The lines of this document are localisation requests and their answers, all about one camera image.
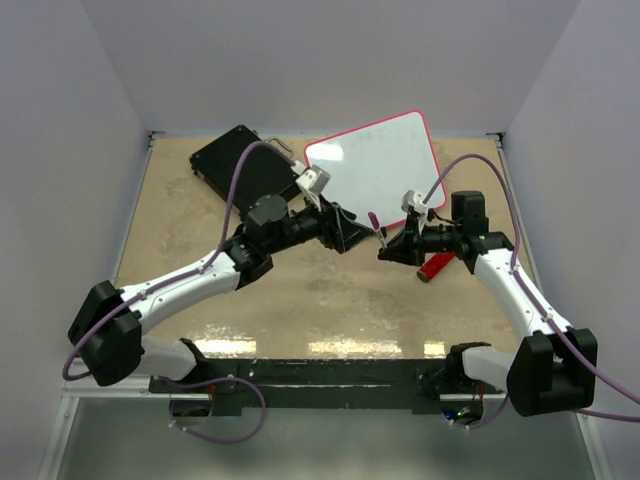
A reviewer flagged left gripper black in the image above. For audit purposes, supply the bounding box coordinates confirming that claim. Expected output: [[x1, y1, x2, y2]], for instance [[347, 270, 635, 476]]
[[267, 190, 372, 255]]

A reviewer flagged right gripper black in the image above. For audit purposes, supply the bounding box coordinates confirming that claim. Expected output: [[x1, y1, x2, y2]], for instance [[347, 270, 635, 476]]
[[378, 214, 461, 268]]

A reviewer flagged purple capped whiteboard marker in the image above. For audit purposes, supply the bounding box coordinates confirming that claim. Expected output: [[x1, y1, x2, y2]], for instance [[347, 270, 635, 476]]
[[368, 211, 386, 248]]

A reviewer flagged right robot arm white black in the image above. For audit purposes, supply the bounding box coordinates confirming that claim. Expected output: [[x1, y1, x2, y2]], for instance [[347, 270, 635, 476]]
[[378, 190, 598, 417]]

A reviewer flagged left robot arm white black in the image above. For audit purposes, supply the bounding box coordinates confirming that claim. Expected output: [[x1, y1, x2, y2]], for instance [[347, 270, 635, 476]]
[[67, 195, 373, 392]]

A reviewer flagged red cylindrical eraser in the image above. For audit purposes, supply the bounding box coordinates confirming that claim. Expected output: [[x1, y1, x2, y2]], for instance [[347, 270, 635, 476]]
[[417, 252, 455, 283]]

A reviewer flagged black hard case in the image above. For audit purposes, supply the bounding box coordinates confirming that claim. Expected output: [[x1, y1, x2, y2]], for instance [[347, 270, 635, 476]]
[[188, 124, 301, 214]]

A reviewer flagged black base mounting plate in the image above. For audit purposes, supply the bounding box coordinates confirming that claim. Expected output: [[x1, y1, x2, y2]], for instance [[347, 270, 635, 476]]
[[149, 358, 496, 416]]

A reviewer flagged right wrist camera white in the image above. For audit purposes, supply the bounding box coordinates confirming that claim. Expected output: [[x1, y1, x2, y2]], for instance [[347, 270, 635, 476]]
[[401, 190, 428, 215]]

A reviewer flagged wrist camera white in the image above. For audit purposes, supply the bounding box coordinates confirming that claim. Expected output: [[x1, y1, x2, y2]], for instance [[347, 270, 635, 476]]
[[296, 166, 331, 195], [401, 190, 428, 215]]

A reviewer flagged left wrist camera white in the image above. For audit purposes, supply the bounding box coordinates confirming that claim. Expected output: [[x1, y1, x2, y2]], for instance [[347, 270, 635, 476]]
[[296, 166, 331, 195]]

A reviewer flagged whiteboard with pink frame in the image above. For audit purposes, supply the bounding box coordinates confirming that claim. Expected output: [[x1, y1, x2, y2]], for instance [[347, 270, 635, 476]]
[[304, 110, 440, 228]]

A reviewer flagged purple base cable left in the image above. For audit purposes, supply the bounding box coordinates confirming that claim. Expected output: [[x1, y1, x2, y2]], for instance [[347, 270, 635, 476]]
[[167, 375, 266, 444]]

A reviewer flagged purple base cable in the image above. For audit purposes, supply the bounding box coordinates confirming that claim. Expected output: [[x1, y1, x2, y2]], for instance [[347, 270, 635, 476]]
[[167, 375, 266, 444], [448, 392, 511, 431]]

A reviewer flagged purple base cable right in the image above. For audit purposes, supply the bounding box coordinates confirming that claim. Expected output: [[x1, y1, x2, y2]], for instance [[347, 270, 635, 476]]
[[448, 392, 511, 431]]

